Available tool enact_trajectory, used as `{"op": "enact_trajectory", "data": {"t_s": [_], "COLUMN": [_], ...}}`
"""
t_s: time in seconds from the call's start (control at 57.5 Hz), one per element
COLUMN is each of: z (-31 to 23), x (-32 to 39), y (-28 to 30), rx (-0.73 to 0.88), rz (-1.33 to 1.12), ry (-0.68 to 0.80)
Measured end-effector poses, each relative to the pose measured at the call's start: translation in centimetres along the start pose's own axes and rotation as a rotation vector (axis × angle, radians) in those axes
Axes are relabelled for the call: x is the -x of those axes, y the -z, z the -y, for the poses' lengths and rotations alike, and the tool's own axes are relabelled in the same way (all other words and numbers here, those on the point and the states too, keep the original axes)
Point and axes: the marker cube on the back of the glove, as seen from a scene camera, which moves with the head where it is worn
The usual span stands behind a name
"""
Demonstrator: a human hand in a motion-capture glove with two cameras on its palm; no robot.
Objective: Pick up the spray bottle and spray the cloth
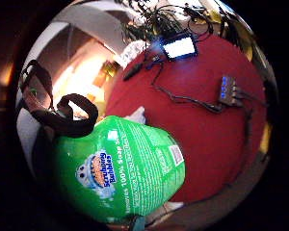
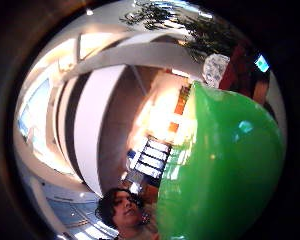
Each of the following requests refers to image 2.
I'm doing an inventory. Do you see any green plastic bowl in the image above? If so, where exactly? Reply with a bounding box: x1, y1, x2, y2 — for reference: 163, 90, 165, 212
155, 80, 287, 240

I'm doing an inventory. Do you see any white paneled window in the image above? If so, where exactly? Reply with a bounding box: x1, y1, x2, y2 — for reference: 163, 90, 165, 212
129, 137, 173, 180

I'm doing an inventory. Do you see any white patterned plant pot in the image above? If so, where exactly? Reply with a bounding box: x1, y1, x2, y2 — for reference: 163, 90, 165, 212
202, 53, 231, 89

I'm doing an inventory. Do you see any the person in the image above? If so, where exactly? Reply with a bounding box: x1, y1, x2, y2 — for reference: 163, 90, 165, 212
94, 187, 162, 240

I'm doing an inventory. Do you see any red cabinet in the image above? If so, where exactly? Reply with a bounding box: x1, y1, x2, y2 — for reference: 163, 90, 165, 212
218, 43, 258, 98

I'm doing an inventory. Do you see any green leafy indoor plant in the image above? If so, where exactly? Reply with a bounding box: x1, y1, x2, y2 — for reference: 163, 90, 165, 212
119, 1, 254, 64

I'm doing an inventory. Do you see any lit display screen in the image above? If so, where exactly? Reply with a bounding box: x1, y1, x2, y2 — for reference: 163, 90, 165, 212
254, 53, 271, 74

